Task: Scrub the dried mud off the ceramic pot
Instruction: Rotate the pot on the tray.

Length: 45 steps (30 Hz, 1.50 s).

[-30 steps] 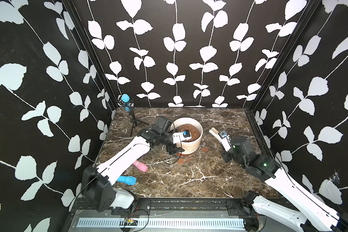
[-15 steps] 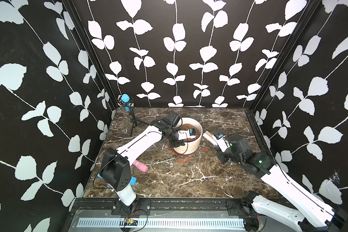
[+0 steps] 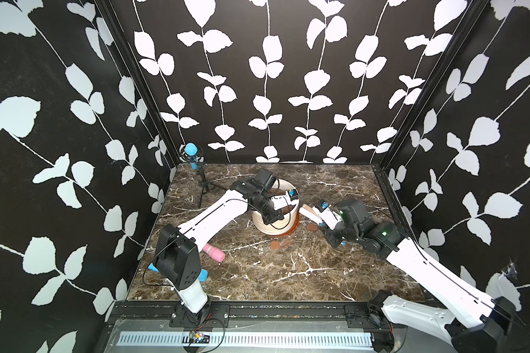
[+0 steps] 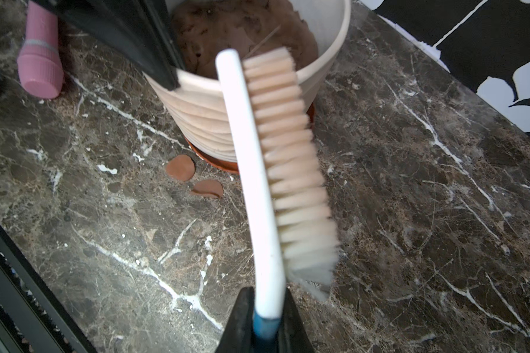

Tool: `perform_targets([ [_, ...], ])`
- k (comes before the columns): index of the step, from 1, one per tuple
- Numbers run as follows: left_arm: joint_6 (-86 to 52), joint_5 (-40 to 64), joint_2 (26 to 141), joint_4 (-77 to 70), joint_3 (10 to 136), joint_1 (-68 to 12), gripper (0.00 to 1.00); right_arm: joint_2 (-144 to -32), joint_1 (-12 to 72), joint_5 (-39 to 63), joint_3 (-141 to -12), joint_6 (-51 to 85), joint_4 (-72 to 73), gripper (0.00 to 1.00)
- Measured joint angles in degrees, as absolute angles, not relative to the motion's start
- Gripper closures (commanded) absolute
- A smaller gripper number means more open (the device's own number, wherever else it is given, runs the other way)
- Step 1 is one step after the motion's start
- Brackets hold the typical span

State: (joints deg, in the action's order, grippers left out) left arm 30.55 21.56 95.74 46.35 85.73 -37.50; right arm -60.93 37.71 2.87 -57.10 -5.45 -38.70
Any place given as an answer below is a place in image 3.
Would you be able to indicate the white slotted cable duct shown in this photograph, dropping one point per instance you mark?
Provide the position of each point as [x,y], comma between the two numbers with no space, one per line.
[281,340]

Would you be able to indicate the blue silicone bottle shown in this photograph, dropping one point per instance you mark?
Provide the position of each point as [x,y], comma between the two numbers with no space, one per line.
[202,276]

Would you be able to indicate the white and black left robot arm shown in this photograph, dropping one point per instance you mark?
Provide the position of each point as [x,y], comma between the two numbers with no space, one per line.
[177,255]

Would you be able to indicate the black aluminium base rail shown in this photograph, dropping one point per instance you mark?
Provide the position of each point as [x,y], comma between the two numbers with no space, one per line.
[172,313]

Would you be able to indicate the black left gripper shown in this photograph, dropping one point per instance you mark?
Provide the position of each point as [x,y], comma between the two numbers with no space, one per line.
[274,214]

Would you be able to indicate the small green circuit board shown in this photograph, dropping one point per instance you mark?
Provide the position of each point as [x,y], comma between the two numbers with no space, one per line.
[198,338]

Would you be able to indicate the white ceramic pot with mud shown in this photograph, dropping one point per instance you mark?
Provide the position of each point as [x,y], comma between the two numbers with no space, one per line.
[279,185]

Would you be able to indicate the pink silicone bottle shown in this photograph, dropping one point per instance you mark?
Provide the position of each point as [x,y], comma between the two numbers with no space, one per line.
[214,253]

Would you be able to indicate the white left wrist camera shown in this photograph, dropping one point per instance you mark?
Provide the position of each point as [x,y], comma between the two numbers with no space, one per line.
[287,199]

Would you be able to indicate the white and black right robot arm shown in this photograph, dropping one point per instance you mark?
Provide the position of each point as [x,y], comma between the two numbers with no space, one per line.
[470,320]

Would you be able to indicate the blue microphone on tripod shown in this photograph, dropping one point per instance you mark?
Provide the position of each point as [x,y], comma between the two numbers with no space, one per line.
[193,154]

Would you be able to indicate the terracotta saucer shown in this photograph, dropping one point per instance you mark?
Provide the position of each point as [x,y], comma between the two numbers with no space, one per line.
[279,228]

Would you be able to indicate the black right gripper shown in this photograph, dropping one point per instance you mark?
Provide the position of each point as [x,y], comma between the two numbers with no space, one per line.
[328,232]

